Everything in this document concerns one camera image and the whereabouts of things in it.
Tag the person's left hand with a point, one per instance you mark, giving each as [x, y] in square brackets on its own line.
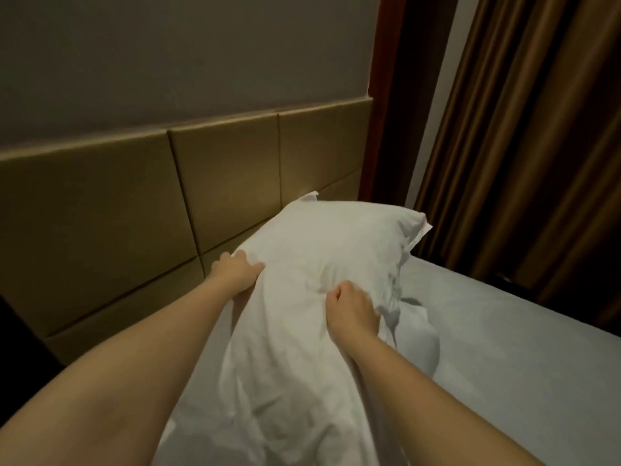
[236, 276]

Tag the person's right hand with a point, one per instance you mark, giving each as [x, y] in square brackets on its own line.
[351, 315]

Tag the white pillow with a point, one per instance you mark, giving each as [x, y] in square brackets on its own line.
[310, 247]

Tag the white bed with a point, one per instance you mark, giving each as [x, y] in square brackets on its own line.
[524, 354]

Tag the person's right forearm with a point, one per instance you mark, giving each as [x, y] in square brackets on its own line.
[437, 412]

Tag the person's left forearm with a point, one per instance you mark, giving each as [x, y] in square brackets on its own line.
[116, 383]

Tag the tan padded headboard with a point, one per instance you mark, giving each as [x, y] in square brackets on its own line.
[116, 208]

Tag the brown curtain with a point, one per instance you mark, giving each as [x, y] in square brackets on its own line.
[534, 140]

